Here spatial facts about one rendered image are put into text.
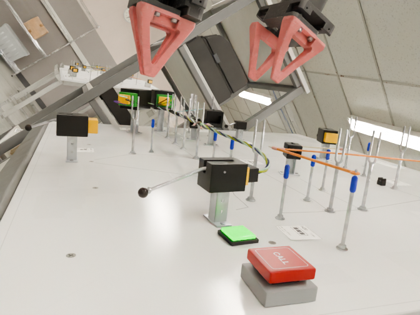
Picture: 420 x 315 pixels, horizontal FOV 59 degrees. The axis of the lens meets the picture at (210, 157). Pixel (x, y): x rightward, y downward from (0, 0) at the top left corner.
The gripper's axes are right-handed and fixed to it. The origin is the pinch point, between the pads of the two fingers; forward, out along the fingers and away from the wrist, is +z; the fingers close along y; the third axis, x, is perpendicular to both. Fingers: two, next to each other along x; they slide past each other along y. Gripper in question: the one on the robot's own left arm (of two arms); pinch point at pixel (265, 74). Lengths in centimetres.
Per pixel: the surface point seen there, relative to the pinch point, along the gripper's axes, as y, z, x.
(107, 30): 749, -123, -83
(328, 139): 33, -7, -49
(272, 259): -17.4, 19.8, 0.1
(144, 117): 702, -5, -218
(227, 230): -5.3, 21.1, -2.8
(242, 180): -1.8, 14.4, -3.6
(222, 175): -1.8, 15.1, -0.4
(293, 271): -19.7, 19.6, -0.6
